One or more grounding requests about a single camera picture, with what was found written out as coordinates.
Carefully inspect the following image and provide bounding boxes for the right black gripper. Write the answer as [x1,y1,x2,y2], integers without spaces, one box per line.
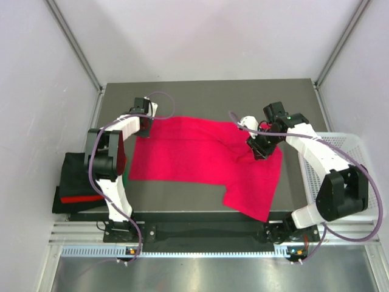
[246,127,283,161]

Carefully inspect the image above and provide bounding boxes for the red t shirt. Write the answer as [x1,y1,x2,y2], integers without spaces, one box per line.
[129,117,283,222]

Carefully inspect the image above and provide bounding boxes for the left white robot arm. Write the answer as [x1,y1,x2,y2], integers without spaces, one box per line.
[84,97,157,242]

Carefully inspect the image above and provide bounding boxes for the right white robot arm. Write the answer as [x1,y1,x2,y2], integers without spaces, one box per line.
[239,102,368,241]

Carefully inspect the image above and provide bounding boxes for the folded black shirt stack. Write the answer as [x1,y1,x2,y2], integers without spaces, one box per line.
[52,153,106,214]

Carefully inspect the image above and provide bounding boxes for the white perforated plastic basket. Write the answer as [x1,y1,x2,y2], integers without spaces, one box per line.
[298,132,379,221]

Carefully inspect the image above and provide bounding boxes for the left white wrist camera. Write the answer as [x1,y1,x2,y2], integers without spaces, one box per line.
[144,96,158,118]

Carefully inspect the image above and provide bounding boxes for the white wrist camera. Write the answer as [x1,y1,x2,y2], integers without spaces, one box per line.
[238,116,259,136]
[144,96,158,118]

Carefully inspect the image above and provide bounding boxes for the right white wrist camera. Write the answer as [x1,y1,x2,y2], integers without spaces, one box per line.
[238,116,259,136]

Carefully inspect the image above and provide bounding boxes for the left aluminium frame post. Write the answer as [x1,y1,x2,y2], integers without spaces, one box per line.
[43,0,103,93]

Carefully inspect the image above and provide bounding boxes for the aluminium frame post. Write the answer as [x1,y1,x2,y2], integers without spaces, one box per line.
[43,0,103,93]
[313,0,372,90]

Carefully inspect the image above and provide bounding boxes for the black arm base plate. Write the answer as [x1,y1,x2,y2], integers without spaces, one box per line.
[105,212,319,252]

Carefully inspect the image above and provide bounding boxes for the slotted grey cable duct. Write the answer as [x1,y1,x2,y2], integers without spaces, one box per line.
[61,246,304,259]

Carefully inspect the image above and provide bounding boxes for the right aluminium frame post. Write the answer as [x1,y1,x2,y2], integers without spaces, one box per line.
[313,0,372,90]

